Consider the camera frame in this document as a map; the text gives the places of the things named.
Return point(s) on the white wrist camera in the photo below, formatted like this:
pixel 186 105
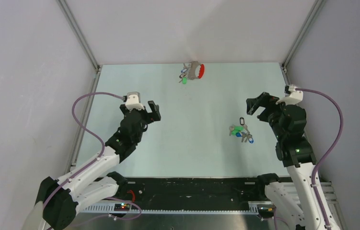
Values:
pixel 292 96
pixel 133 101

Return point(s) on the pile of removed keys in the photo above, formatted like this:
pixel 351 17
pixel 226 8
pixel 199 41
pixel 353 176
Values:
pixel 241 132

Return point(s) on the right aluminium frame post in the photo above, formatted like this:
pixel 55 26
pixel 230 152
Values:
pixel 303 31

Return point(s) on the aluminium frame post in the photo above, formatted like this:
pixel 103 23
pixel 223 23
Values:
pixel 303 31
pixel 69 16

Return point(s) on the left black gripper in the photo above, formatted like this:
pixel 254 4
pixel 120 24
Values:
pixel 150 117

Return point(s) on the red keyring with keys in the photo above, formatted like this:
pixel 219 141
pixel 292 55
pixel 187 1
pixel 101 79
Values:
pixel 193 70

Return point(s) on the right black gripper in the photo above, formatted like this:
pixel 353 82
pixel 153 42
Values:
pixel 264 100

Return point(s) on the left aluminium frame post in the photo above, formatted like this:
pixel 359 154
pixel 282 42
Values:
pixel 69 16

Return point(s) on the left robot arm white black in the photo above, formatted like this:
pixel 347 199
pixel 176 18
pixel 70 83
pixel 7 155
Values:
pixel 59 201

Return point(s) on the slotted cable duct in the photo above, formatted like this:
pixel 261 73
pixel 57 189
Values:
pixel 108 208

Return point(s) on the left controller board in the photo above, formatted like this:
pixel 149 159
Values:
pixel 122 207

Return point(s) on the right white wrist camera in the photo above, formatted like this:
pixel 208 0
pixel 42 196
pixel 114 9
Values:
pixel 292 96

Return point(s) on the black key tag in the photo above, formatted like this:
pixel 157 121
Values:
pixel 242 121

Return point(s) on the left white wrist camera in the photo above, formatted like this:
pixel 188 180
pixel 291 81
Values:
pixel 133 101

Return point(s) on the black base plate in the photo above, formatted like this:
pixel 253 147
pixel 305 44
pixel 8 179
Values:
pixel 193 193

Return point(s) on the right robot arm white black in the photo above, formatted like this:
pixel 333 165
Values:
pixel 312 213

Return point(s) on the controller board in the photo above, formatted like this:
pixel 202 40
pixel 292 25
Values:
pixel 265 212
pixel 122 207

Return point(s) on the right controller board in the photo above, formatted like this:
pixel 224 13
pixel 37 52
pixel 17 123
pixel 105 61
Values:
pixel 265 212

